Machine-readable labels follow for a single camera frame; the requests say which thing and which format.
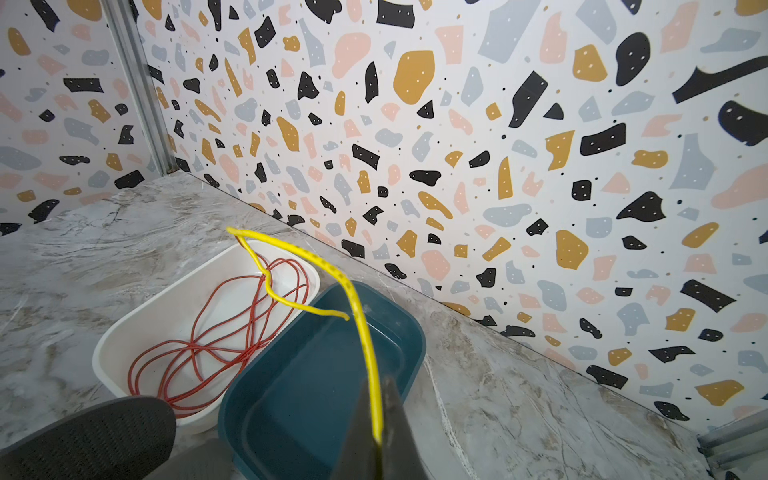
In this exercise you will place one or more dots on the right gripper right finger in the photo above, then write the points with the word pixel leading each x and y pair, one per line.
pixel 399 459

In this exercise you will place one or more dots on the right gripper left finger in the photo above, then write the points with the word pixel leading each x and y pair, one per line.
pixel 359 456

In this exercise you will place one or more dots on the grey cable spool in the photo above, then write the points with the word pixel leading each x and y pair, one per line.
pixel 125 438

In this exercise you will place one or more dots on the teal plastic bin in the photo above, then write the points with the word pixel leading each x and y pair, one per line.
pixel 287 414

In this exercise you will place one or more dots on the white plastic bin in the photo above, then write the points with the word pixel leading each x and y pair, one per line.
pixel 187 344

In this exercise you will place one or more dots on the right aluminium corner post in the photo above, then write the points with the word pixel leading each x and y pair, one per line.
pixel 737 450

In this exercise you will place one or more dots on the aluminium corner post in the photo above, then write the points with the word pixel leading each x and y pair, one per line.
pixel 129 45
pixel 737 450

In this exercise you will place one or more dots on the left aluminium corner post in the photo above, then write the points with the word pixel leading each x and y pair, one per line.
pixel 129 45

